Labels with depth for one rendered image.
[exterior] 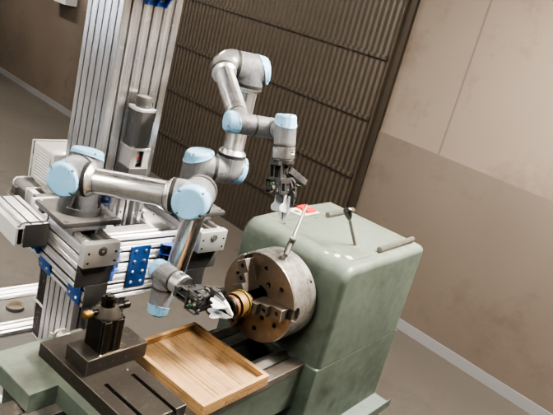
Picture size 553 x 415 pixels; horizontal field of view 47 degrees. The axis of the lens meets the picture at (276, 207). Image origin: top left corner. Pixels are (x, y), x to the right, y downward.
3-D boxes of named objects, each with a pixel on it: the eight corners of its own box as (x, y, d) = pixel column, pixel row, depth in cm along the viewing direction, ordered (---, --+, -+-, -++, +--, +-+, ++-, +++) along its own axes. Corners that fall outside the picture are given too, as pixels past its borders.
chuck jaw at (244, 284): (255, 287, 219) (248, 254, 219) (266, 286, 216) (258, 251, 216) (234, 294, 210) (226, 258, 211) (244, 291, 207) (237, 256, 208)
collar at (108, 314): (109, 304, 179) (111, 295, 178) (127, 317, 175) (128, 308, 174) (85, 310, 173) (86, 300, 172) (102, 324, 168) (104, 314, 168)
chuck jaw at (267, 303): (271, 292, 215) (298, 306, 208) (268, 305, 216) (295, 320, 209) (249, 299, 206) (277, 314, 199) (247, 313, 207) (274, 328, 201)
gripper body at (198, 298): (195, 317, 200) (170, 300, 207) (214, 311, 207) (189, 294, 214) (200, 296, 198) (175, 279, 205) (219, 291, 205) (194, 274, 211)
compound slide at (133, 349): (123, 339, 191) (127, 324, 190) (145, 356, 186) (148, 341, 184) (64, 358, 175) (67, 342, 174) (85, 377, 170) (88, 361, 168)
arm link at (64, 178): (60, 184, 218) (215, 212, 214) (40, 196, 204) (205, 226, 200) (62, 150, 214) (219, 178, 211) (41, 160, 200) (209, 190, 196)
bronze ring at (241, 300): (239, 282, 211) (220, 288, 204) (260, 295, 206) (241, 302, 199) (234, 305, 215) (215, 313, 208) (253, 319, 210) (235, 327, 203)
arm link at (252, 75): (203, 176, 266) (232, 47, 250) (237, 180, 272) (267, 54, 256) (211, 185, 256) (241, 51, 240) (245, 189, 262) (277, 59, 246)
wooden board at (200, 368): (192, 331, 225) (195, 321, 224) (267, 385, 206) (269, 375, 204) (124, 354, 202) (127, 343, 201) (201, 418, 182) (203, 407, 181)
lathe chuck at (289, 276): (229, 299, 236) (260, 230, 223) (287, 354, 221) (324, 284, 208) (211, 304, 229) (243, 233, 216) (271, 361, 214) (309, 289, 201)
